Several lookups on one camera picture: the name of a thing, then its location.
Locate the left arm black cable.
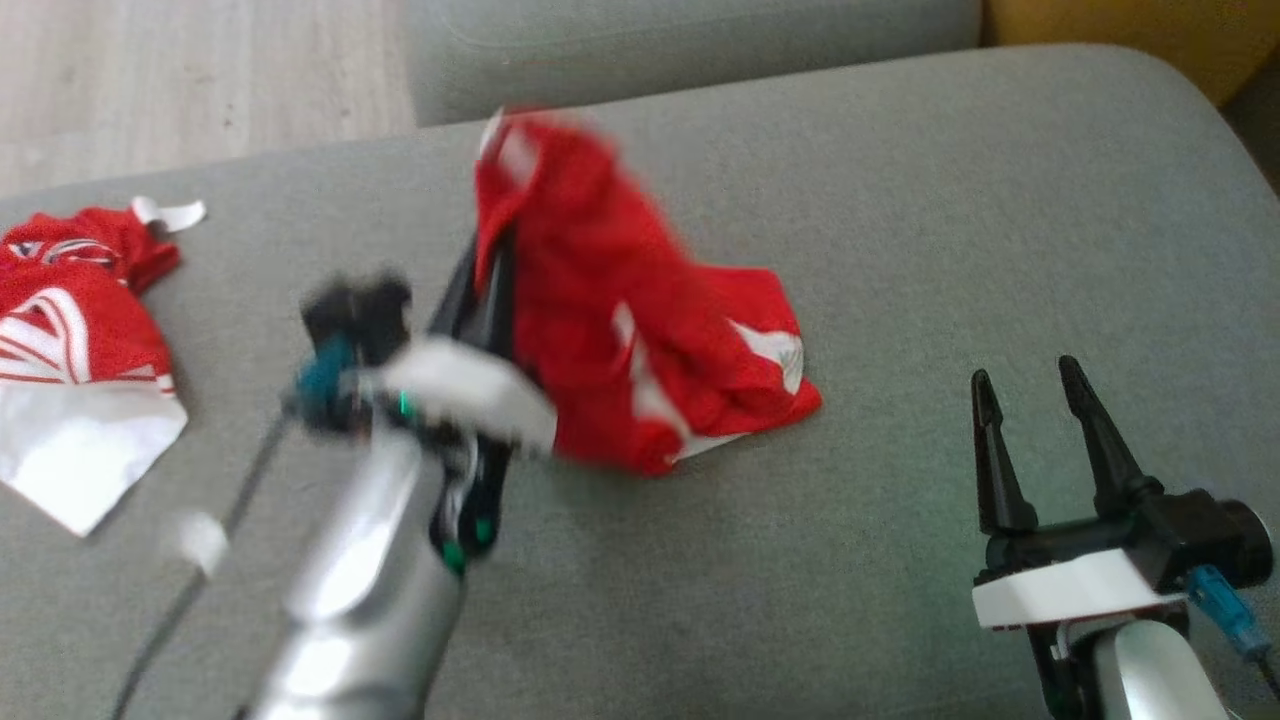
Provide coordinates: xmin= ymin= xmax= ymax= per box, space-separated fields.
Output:
xmin=108 ymin=400 xmax=301 ymax=720

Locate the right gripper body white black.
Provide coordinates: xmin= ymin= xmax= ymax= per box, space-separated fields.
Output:
xmin=972 ymin=494 xmax=1188 ymax=632

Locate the red white basketball jersey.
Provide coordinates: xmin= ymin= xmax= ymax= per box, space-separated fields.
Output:
xmin=0 ymin=197 xmax=208 ymax=539

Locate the large grey sofa seat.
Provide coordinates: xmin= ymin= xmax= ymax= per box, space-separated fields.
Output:
xmin=0 ymin=43 xmax=1280 ymax=720

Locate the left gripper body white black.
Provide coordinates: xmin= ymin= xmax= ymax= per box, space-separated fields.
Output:
xmin=378 ymin=338 xmax=558 ymax=457

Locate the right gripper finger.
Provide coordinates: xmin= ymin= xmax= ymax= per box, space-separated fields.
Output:
xmin=1057 ymin=354 xmax=1164 ymax=519
xmin=971 ymin=368 xmax=1040 ymax=539

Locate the red shorts white trim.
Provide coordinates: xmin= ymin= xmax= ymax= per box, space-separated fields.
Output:
xmin=473 ymin=108 xmax=823 ymax=477

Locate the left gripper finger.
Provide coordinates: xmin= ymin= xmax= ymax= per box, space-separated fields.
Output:
xmin=484 ymin=233 xmax=518 ymax=362
xmin=428 ymin=233 xmax=484 ymax=348

